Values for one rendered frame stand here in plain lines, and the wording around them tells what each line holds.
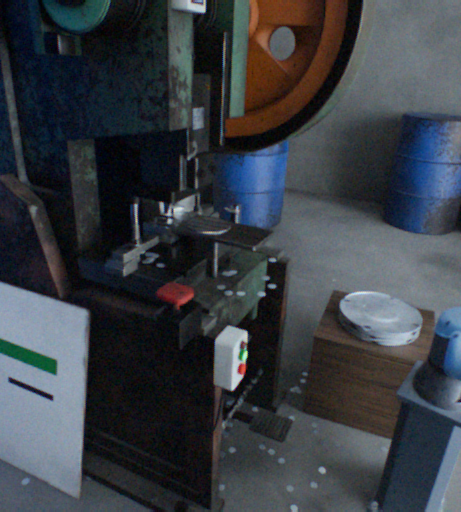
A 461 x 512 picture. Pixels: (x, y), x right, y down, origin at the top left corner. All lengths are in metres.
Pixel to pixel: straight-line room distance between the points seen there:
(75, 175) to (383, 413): 1.27
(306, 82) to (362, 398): 1.07
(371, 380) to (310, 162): 3.23
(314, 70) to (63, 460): 1.36
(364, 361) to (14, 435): 1.15
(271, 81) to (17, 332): 1.08
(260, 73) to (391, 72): 2.93
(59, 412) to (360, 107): 3.70
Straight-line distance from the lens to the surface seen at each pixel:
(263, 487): 1.55
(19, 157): 1.37
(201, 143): 1.23
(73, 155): 1.23
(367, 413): 1.72
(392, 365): 1.59
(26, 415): 1.55
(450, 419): 1.24
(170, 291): 0.94
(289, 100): 1.44
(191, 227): 1.22
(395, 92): 4.36
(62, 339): 1.33
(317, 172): 4.58
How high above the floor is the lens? 1.21
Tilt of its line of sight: 25 degrees down
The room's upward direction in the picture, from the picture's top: 3 degrees clockwise
